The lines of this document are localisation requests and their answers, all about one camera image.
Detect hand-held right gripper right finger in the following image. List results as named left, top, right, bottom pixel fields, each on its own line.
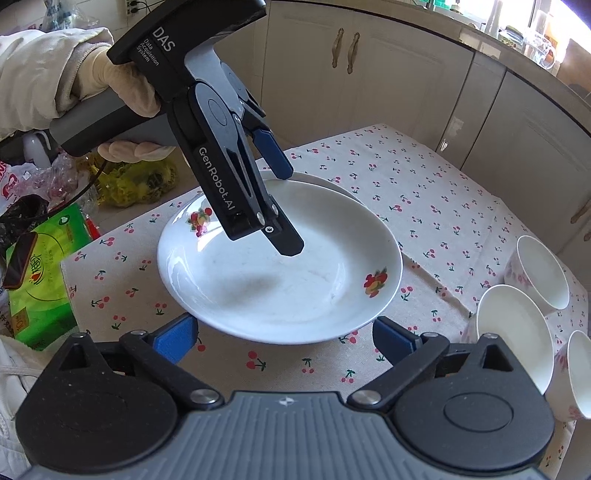
left=347, top=317, right=527, bottom=409

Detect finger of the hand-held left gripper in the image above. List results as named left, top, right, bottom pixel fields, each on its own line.
left=233, top=115, right=305, bottom=258
left=241, top=88, right=295, bottom=182

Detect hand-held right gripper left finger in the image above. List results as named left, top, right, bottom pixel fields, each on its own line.
left=53, top=314, right=222, bottom=409

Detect white fruit print plate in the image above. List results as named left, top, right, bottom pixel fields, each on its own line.
left=157, top=171, right=365, bottom=259
left=157, top=179, right=403, bottom=344

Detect white floral bowl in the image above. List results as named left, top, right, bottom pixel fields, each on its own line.
left=503, top=235, right=571, bottom=315
left=475, top=285, right=555, bottom=395
left=547, top=330, right=591, bottom=422

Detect person's left forearm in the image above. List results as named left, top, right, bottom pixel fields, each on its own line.
left=0, top=27, right=115, bottom=139

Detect person's left hand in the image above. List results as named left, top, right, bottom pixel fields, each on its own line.
left=74, top=46, right=174, bottom=162

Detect cherry print tablecloth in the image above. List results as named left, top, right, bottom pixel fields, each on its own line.
left=61, top=124, right=589, bottom=462

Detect green cardboard box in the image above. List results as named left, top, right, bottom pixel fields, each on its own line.
left=7, top=203, right=93, bottom=352

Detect yellow-green vegetables in bag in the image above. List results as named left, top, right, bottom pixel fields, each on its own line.
left=81, top=152, right=181, bottom=208

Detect cream jacket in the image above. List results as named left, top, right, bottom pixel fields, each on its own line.
left=0, top=332, right=51, bottom=480

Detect black smartphone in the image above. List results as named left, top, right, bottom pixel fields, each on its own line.
left=2, top=231, right=40, bottom=291

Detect red and white plastic bag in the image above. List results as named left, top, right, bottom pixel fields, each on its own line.
left=0, top=161, right=28, bottom=208

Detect glass jar green lid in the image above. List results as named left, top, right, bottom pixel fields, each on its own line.
left=499, top=25, right=525, bottom=49

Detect clear glass mug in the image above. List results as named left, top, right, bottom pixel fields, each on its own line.
left=524, top=34, right=559, bottom=68

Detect brown cutting board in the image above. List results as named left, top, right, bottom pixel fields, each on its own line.
left=558, top=39, right=591, bottom=88

